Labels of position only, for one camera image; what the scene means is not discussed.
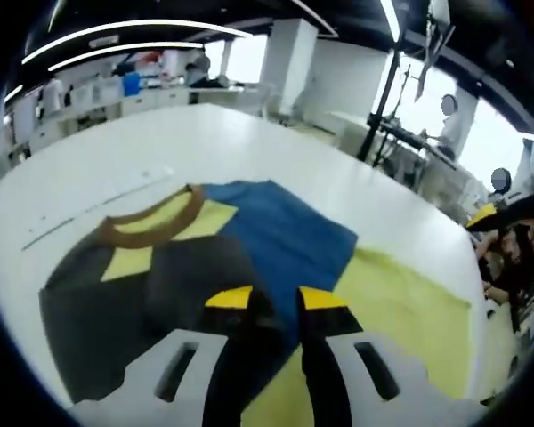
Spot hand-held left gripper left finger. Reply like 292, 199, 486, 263
70, 284, 277, 427

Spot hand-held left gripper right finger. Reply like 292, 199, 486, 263
296, 286, 490, 427

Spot white pillar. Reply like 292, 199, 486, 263
262, 18, 321, 119

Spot yellow blue grey garment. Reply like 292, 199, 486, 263
38, 180, 473, 427

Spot black tripod stand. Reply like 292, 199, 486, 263
355, 44, 428, 168

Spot hanging metal bracket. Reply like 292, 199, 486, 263
416, 0, 456, 101

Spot white cabinet counter row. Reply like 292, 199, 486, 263
8, 86, 250, 152

